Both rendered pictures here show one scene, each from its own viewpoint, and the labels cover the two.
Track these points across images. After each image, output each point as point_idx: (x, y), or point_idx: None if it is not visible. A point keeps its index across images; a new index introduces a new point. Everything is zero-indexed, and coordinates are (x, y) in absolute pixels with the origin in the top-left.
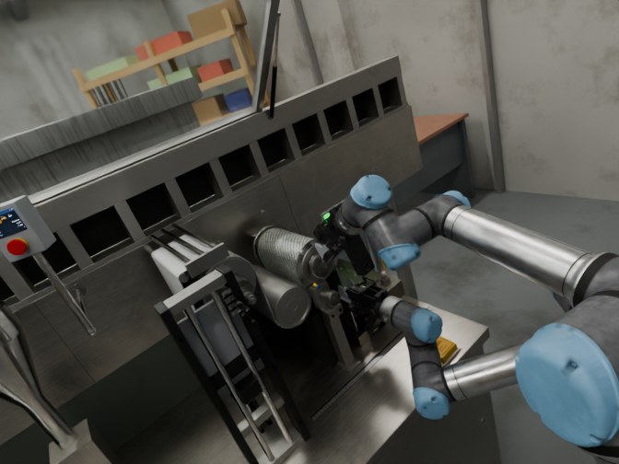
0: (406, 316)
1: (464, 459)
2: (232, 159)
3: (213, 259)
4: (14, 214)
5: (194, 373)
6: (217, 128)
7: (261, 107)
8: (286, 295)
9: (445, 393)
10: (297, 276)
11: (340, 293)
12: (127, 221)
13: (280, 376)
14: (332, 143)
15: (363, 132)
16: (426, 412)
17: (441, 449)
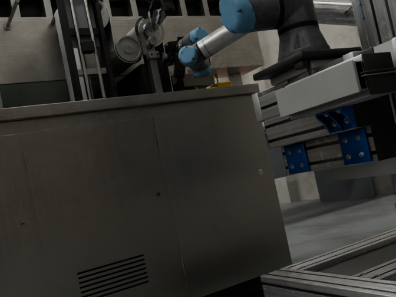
0: (188, 33)
1: (240, 191)
2: (117, 6)
3: None
4: None
5: (61, 16)
6: None
7: None
8: (125, 39)
9: (195, 47)
10: (135, 31)
11: (163, 59)
12: (46, 4)
13: (107, 49)
14: (187, 16)
15: (212, 19)
16: (183, 57)
17: (214, 158)
